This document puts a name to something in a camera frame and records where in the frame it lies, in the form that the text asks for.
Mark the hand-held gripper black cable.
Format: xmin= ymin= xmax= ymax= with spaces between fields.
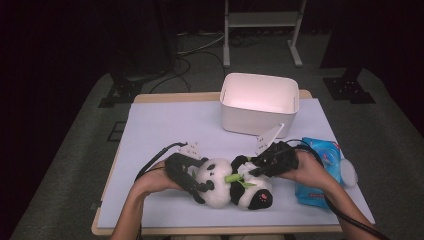
xmin=134 ymin=142 xmax=188 ymax=183
xmin=286 ymin=139 xmax=391 ymax=240

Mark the panda plush toy with bamboo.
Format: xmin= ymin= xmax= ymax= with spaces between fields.
xmin=194 ymin=154 xmax=274 ymax=211

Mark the grey floor cable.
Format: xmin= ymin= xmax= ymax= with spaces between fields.
xmin=176 ymin=31 xmax=231 ymax=56

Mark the black stand base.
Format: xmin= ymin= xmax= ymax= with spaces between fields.
xmin=322 ymin=66 xmax=377 ymax=105
xmin=98 ymin=71 xmax=144 ymax=109

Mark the left hand-held gripper black cable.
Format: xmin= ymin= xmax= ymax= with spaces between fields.
xmin=134 ymin=142 xmax=188 ymax=183

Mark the right hand-held gripper black cable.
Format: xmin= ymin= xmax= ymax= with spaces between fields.
xmin=286 ymin=139 xmax=391 ymax=240

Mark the white metal stand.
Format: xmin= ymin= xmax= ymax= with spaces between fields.
xmin=222 ymin=0 xmax=308 ymax=69

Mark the person's left hand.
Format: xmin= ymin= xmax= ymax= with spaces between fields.
xmin=134 ymin=160 xmax=184 ymax=198

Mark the white plastic storage box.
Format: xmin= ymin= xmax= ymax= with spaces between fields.
xmin=219 ymin=72 xmax=300 ymax=139

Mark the person's right hand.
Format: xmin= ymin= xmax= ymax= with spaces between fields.
xmin=283 ymin=149 xmax=338 ymax=194

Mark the blue wet wipes packet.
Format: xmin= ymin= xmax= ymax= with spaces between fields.
xmin=294 ymin=136 xmax=344 ymax=210

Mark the black floor cable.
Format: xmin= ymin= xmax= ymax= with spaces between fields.
xmin=149 ymin=51 xmax=226 ymax=94

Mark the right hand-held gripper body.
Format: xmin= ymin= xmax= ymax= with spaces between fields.
xmin=254 ymin=123 xmax=299 ymax=178

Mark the white wet wipe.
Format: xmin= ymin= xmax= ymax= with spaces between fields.
xmin=239 ymin=162 xmax=258 ymax=177

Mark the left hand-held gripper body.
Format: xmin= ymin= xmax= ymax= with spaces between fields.
xmin=165 ymin=142 xmax=203 ymax=183

